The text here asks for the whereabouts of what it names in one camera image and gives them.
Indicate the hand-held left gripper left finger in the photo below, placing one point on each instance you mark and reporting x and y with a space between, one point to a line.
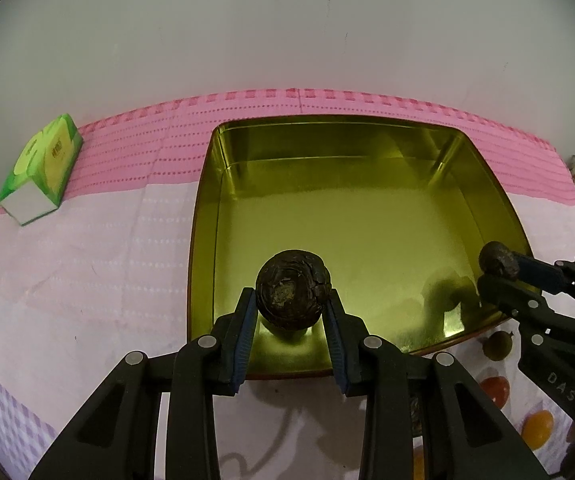
245 330

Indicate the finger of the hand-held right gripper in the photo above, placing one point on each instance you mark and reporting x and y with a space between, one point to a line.
512 297
540 272

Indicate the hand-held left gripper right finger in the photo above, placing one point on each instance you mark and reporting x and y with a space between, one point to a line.
337 340

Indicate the small dark brown fruit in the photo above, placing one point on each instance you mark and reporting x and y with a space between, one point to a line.
497 259

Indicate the round brown fruit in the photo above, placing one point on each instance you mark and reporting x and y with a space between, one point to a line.
497 345

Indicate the orange mandarin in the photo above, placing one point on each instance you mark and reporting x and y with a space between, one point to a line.
418 466
537 428

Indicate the large dark brown fruit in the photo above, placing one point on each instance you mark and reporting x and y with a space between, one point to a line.
287 285

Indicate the large red tomato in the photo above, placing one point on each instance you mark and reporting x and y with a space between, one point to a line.
496 391

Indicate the red tin box gold inside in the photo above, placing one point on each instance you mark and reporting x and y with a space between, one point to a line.
342 200

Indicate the pink and white tablecloth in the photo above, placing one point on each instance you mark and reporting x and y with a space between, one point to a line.
117 260

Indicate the green tissue pack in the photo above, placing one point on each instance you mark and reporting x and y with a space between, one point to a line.
47 160

